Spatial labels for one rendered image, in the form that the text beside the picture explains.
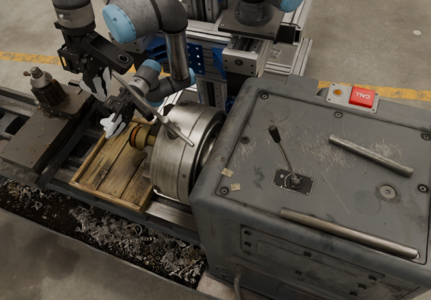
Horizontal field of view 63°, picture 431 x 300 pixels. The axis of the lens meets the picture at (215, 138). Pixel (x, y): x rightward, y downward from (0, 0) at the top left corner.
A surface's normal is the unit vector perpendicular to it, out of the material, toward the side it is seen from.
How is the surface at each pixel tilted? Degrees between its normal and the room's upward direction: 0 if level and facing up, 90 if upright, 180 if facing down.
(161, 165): 51
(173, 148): 31
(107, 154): 0
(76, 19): 82
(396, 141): 0
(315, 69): 0
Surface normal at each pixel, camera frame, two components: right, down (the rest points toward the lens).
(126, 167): -0.07, -0.57
